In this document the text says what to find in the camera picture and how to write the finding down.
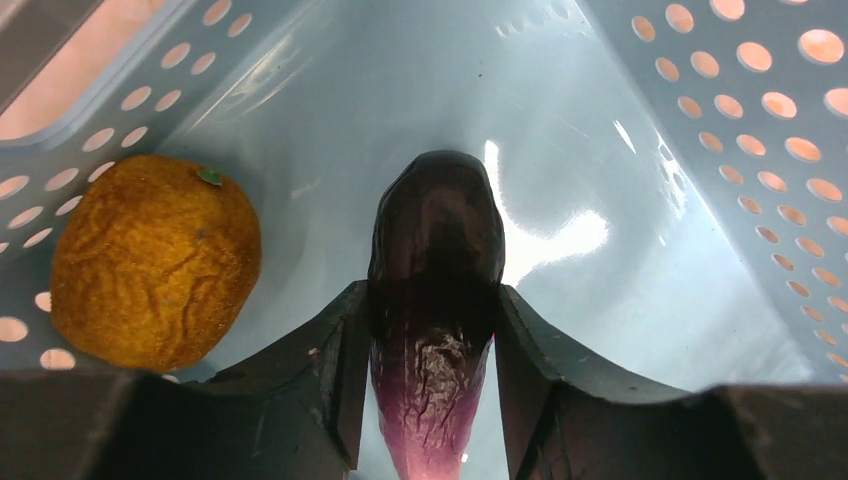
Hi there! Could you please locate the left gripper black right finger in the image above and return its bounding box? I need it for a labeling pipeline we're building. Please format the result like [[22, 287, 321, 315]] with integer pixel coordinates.
[[495, 286, 847, 479]]

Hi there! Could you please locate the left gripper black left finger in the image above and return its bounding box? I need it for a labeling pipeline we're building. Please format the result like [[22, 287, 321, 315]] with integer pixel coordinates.
[[1, 281, 369, 479]]

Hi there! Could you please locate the purple toy eggplant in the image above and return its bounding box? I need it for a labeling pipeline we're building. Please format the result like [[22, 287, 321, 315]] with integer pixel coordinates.
[[367, 150, 506, 479]]

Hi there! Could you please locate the yellow orange toy fruit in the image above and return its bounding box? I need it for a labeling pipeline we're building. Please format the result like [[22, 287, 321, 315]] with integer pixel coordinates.
[[49, 154, 262, 373]]

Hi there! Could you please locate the blue perforated plastic basket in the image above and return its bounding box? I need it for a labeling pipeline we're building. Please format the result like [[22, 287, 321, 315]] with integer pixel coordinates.
[[1, 1, 847, 479]]

